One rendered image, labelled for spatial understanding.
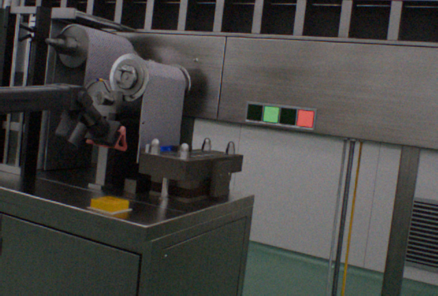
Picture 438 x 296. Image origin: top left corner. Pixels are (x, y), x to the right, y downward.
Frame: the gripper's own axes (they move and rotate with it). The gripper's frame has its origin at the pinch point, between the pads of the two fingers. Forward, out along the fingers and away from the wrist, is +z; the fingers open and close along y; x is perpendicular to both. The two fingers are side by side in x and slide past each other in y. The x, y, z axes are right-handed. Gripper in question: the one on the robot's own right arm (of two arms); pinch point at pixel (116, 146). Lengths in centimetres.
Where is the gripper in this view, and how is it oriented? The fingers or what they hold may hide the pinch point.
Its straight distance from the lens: 143.3
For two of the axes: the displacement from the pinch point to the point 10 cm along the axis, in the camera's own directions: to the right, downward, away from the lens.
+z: 3.2, 5.4, 7.8
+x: 3.4, -8.3, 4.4
